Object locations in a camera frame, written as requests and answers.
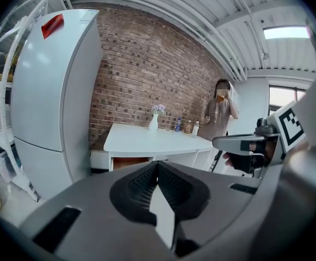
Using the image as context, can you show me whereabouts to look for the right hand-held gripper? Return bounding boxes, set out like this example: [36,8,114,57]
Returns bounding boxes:
[212,100,311,179]

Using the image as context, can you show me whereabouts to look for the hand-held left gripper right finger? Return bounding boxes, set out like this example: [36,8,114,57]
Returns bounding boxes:
[157,161,285,261]

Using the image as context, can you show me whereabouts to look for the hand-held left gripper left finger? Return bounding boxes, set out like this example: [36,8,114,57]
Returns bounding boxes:
[19,161,175,261]

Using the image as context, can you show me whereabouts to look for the wooden desk drawer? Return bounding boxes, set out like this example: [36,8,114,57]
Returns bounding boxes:
[110,156,151,171]

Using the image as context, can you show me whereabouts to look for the white desk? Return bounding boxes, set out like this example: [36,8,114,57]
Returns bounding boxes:
[103,122,221,174]

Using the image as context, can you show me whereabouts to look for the person's right hand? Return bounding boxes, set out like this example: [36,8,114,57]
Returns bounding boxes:
[222,151,233,168]

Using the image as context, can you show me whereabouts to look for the window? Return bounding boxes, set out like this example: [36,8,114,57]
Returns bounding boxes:
[268,84,314,117]

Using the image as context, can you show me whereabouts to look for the purple flower bunch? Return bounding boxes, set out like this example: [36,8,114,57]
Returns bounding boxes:
[151,103,167,116]

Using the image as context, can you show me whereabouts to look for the white vase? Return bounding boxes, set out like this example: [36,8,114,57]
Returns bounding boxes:
[148,113,159,132]

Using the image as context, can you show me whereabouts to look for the clear plastic storage box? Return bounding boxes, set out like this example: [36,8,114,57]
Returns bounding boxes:
[0,140,20,182]

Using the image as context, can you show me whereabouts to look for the white refrigerator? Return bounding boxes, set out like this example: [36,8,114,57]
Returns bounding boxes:
[10,9,104,201]

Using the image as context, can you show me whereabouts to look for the ceiling light panel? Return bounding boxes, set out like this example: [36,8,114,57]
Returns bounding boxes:
[263,26,311,40]

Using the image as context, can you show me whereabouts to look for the white ceiling pipes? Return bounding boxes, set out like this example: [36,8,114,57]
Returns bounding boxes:
[91,0,249,82]

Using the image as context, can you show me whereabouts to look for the white metal shelf rack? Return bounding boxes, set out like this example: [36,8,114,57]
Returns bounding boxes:
[0,0,69,202]

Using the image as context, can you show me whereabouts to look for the red sticker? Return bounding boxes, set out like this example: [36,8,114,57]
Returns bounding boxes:
[41,13,65,40]

